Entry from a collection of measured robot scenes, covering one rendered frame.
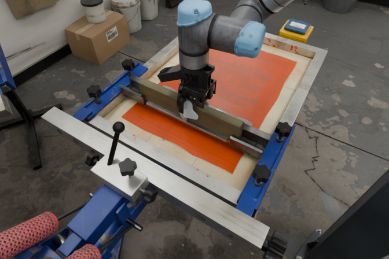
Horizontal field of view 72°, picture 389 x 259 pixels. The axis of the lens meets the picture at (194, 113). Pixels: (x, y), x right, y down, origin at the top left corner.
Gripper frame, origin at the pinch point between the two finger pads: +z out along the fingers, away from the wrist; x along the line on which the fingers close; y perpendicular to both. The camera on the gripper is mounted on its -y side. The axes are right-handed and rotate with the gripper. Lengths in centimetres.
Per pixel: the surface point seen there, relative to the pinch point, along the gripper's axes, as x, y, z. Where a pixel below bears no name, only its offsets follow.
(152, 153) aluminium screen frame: -17.2, -1.0, 1.8
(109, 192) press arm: -33.6, -0.4, -3.3
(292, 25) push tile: 76, 10, 4
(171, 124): -3.3, -4.4, 5.3
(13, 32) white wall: 45, -200, 57
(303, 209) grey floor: 46, 53, 101
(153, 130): -8.3, -7.9, 5.3
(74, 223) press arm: -42.6, -1.6, -3.3
